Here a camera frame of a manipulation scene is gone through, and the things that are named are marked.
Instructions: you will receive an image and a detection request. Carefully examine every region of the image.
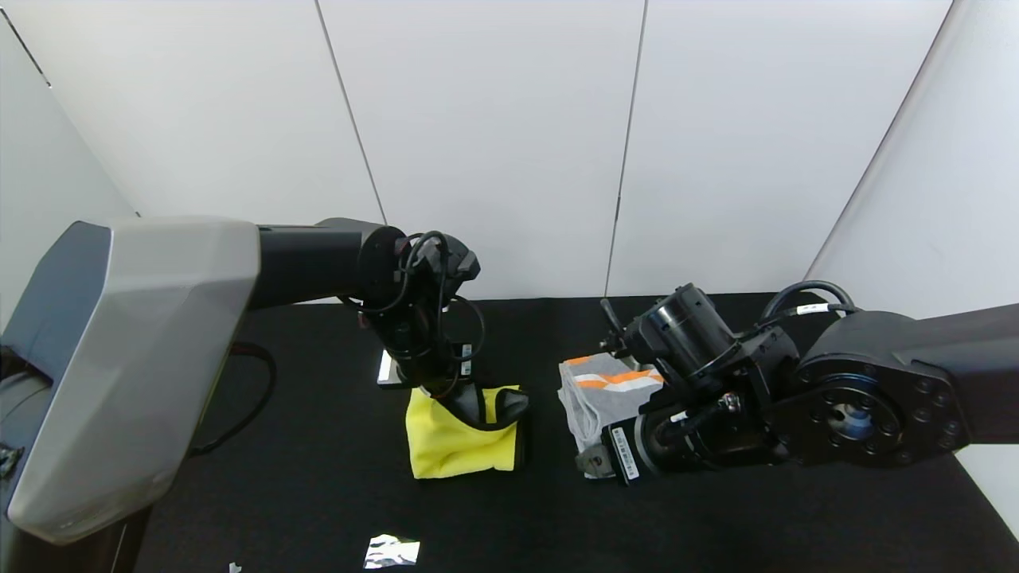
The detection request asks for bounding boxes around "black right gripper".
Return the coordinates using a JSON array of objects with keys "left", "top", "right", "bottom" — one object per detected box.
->
[{"left": 574, "top": 410, "right": 706, "bottom": 486}]

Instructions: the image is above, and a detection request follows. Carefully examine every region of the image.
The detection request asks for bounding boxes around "grey towel with orange stripes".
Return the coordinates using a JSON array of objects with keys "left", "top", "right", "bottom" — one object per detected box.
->
[{"left": 557, "top": 353, "right": 666, "bottom": 478}]

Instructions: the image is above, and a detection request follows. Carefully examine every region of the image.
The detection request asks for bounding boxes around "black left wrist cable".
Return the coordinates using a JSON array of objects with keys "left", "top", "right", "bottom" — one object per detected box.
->
[{"left": 342, "top": 231, "right": 486, "bottom": 399}]

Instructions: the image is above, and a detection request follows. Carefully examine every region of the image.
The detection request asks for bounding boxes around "black fabric table cover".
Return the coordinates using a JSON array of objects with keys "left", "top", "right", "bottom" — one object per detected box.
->
[{"left": 131, "top": 290, "right": 1019, "bottom": 573}]

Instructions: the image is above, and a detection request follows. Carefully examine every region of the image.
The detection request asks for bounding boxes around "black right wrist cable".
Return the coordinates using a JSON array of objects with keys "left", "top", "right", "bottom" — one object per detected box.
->
[{"left": 760, "top": 280, "right": 861, "bottom": 331}]

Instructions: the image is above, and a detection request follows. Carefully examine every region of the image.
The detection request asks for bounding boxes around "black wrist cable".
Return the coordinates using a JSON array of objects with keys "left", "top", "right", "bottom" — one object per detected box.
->
[
  {"left": 760, "top": 280, "right": 861, "bottom": 331},
  {"left": 342, "top": 231, "right": 486, "bottom": 399}
]

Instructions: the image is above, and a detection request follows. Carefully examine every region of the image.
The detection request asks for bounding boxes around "thick dark braided hose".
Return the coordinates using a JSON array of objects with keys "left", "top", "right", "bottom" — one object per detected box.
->
[{"left": 187, "top": 342, "right": 278, "bottom": 458}]

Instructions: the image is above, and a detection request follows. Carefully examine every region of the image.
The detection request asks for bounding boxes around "yellow microfibre towel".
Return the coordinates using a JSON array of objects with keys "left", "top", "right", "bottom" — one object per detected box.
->
[{"left": 405, "top": 384, "right": 530, "bottom": 480}]

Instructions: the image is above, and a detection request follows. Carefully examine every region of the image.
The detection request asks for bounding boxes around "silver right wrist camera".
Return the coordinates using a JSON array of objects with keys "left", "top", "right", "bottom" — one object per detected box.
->
[{"left": 599, "top": 298, "right": 662, "bottom": 373}]

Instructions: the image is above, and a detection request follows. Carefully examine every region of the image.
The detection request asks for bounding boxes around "crumpled silver foil scrap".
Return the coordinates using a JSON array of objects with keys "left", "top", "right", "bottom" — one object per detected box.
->
[{"left": 364, "top": 533, "right": 420, "bottom": 568}]

